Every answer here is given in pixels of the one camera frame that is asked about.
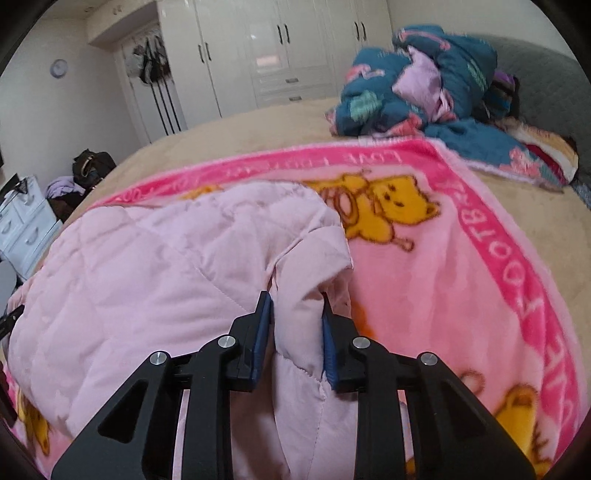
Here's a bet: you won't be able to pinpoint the white glossy wardrobe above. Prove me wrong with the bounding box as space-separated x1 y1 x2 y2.
157 0 392 127

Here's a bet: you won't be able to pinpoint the white drawer chest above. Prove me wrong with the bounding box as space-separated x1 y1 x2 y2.
0 174 62 281

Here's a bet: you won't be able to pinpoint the round wall clock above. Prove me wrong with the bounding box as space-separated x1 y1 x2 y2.
50 59 68 79

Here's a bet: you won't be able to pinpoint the bags hanging on door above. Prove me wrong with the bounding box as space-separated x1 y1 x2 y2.
125 35 171 85

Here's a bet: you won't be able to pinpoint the lilac cloth pile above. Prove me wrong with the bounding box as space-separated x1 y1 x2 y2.
45 176 85 199

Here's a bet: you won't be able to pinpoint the pink bear fleece blanket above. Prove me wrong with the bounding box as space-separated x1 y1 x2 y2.
1 138 588 479

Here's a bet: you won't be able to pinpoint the grey padded headboard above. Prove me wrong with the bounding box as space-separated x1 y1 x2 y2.
479 34 591 184

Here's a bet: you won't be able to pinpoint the black bag on floor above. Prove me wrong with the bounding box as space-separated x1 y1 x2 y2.
72 149 116 190

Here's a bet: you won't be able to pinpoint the blue floral quilt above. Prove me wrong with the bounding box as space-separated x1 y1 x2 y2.
327 25 568 190

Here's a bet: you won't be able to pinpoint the beige bed cover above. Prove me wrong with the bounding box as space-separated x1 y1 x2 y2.
69 99 590 323

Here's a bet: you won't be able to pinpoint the white room door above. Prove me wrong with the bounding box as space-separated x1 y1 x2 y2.
114 22 187 146

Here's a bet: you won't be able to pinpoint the pink quilted jacket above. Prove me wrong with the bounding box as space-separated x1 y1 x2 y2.
6 180 410 480

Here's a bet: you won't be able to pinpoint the striped red yellow blanket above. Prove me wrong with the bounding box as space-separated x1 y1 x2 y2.
496 117 579 189

